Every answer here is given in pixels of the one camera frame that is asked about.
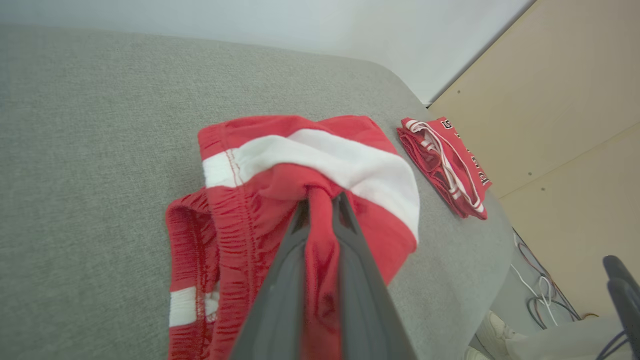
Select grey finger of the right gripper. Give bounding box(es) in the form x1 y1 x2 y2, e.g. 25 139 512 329
602 255 640 301
606 278 640 347

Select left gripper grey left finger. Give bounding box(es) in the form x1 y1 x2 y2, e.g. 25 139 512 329
229 199 312 360

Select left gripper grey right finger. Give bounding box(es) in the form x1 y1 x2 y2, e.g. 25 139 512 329
331 192 418 360

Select red garment with white parts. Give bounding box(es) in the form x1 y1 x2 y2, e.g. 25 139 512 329
165 114 422 360

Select white shoe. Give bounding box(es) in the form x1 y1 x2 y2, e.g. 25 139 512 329
475 310 528 360

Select beige wooden cabinet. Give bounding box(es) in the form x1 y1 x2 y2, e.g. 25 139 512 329
429 0 640 318

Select dark right arm cables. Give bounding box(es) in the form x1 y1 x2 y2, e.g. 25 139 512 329
595 330 633 360

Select red floor cable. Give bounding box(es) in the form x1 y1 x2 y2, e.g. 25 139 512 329
517 242 556 286

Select black floor cable bundle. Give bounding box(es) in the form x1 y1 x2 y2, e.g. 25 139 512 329
527 295 583 331

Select white floor cable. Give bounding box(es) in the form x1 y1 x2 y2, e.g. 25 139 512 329
510 232 561 328

